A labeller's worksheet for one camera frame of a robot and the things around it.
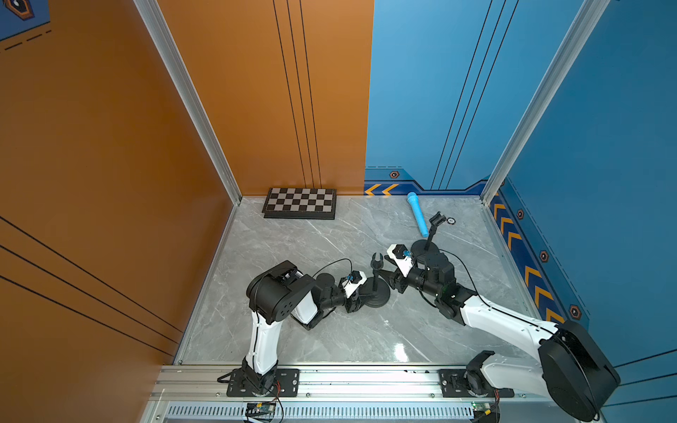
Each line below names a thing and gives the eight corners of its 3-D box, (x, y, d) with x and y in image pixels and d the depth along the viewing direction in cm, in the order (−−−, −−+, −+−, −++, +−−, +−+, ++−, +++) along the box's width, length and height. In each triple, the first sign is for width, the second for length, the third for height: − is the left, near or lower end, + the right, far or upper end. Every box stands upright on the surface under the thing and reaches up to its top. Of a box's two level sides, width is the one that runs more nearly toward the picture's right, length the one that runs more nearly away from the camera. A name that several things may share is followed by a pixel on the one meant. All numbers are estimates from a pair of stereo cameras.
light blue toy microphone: (422, 237, 109) (424, 231, 105) (406, 198, 123) (408, 192, 120) (430, 236, 109) (433, 230, 105) (414, 198, 123) (416, 191, 120)
